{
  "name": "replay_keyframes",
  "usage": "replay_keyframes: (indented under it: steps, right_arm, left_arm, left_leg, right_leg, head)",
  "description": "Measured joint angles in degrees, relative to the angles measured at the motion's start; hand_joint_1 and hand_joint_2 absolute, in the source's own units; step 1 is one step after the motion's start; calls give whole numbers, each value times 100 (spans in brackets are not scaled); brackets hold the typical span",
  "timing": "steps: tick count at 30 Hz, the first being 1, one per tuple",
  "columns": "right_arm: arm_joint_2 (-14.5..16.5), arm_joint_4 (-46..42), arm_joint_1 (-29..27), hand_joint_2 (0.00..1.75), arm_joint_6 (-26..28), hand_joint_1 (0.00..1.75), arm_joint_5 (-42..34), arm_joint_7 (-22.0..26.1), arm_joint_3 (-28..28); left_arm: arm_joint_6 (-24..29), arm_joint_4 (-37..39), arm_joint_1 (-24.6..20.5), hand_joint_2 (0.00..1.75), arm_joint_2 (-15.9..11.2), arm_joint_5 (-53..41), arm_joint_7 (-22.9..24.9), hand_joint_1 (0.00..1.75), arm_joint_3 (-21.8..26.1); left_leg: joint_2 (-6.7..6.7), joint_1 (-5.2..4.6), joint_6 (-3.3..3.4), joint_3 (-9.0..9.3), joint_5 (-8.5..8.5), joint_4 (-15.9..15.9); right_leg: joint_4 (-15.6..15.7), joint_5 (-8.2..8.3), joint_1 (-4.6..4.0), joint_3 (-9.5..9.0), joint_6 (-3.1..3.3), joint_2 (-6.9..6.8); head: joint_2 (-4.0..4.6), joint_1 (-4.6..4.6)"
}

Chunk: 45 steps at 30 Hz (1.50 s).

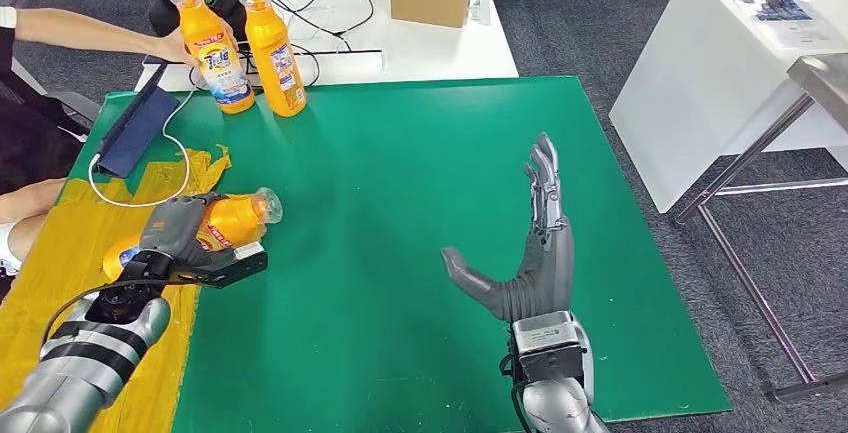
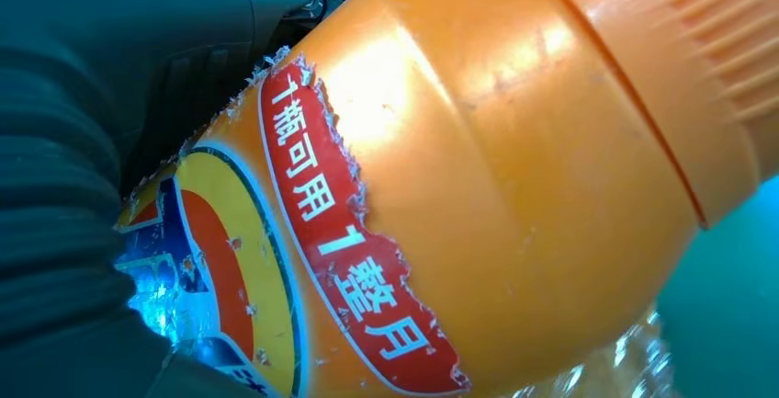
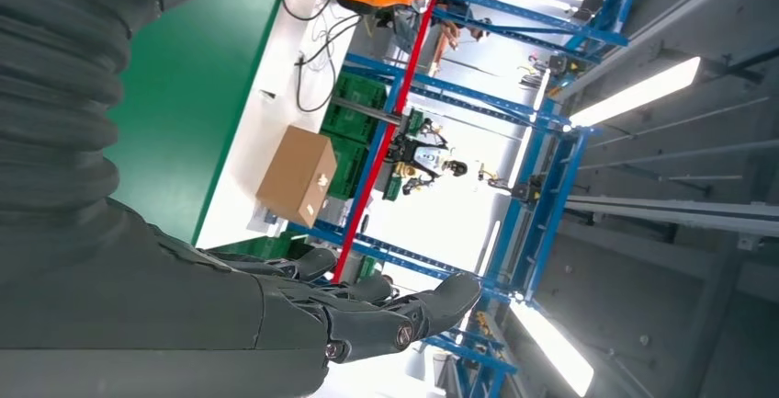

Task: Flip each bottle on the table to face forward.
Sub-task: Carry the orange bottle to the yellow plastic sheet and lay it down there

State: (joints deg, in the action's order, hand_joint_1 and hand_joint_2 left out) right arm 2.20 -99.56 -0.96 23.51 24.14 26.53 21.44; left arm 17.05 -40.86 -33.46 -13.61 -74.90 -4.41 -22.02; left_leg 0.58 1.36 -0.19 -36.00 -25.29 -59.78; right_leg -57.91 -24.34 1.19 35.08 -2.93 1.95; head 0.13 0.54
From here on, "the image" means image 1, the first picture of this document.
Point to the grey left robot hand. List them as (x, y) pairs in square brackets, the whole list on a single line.
[(169, 231)]

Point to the person's left hand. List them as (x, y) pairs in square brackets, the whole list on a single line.
[(169, 46)]

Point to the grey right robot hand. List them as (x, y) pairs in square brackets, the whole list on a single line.
[(546, 278)]

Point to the orange detergent bottle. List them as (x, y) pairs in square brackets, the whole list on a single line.
[(275, 62), (232, 221), (212, 66)]

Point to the tablet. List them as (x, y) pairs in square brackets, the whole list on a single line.
[(139, 138)]

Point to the person's left forearm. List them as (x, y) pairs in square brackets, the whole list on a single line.
[(86, 32)]

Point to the person's right forearm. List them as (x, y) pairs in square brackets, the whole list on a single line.
[(30, 199)]

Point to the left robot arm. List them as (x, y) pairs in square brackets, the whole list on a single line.
[(86, 364)]

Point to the person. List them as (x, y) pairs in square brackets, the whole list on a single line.
[(33, 138)]

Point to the green table mat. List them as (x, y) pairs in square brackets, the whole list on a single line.
[(397, 172)]

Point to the white side table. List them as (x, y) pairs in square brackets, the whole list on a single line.
[(692, 85)]

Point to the printed paper sheet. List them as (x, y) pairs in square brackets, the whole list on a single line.
[(785, 17)]

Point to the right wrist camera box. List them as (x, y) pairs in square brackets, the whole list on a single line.
[(550, 344)]

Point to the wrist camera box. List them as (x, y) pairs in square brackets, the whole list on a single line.
[(250, 251), (550, 344)]

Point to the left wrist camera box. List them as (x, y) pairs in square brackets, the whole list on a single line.
[(250, 251)]

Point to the steel frame table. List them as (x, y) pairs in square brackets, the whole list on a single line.
[(821, 77)]

